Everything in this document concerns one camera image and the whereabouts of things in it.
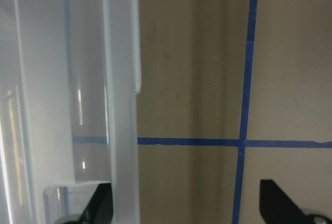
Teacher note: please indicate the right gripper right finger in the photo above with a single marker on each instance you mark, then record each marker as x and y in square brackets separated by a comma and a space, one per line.
[276, 207]

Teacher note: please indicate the clear plastic box lid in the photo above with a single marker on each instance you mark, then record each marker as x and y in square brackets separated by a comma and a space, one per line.
[70, 74]

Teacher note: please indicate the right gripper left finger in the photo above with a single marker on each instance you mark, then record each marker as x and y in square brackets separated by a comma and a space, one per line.
[99, 210]

